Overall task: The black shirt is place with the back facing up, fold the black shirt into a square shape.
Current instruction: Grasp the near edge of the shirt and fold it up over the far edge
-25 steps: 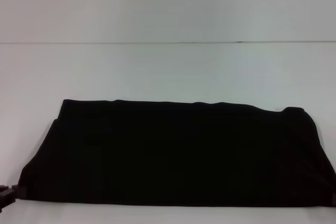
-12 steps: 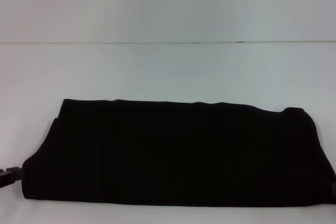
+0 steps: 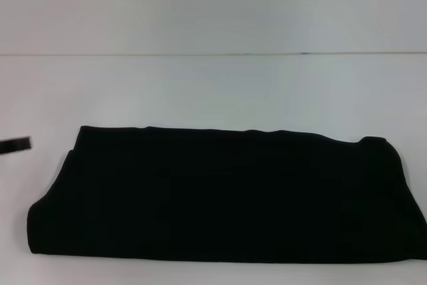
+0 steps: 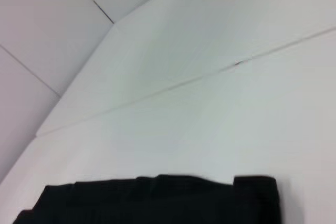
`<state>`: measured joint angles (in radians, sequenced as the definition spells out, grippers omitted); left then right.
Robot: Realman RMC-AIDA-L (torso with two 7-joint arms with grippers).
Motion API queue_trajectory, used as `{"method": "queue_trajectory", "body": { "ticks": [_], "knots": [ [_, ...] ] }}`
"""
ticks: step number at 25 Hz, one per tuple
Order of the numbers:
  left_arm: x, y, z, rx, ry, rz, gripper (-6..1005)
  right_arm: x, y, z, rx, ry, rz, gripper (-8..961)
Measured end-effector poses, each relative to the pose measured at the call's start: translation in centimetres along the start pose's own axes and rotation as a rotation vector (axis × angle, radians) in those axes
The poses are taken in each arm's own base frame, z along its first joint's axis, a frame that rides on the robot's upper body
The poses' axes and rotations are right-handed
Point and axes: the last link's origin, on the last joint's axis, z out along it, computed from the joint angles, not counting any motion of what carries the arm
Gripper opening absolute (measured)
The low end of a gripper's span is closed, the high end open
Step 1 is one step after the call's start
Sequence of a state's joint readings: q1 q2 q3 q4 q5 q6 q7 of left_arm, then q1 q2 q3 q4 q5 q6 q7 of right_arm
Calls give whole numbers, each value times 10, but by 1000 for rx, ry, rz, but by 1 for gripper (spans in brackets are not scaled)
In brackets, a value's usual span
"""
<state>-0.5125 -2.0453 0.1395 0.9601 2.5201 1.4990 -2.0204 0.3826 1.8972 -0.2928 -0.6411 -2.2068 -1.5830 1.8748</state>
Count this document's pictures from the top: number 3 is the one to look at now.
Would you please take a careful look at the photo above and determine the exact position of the black t-shirt with FREE print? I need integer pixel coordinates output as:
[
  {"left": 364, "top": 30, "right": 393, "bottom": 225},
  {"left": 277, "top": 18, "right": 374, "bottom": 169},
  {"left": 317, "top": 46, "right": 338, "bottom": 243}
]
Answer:
[{"left": 26, "top": 125, "right": 427, "bottom": 264}]

